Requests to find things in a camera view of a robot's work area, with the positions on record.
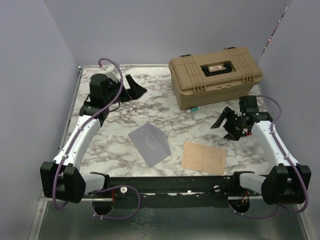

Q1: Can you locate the aluminium frame rail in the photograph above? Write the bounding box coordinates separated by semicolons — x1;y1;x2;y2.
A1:
28;66;84;240

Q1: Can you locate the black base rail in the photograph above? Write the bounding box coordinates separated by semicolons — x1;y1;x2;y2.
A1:
82;174;263;210

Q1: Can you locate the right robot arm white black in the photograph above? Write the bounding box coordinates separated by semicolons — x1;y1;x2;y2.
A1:
211;95;312;208

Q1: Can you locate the small green white tube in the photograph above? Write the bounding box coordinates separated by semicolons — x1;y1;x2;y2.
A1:
186;107;200;113

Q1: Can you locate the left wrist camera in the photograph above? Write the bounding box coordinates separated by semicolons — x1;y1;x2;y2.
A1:
100;64;121;88

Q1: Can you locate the tan plastic tool case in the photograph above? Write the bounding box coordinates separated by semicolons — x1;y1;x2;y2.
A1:
168;47;263;110

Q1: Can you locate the tan paper letter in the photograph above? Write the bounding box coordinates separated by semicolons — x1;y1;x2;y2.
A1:
181;142;226;176

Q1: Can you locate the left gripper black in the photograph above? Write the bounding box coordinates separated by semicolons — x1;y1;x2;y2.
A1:
104;73;147;106

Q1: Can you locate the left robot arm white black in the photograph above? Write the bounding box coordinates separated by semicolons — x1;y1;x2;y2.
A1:
40;73;147;204

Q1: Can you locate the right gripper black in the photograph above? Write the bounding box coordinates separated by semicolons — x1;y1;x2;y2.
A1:
211;106;247;141

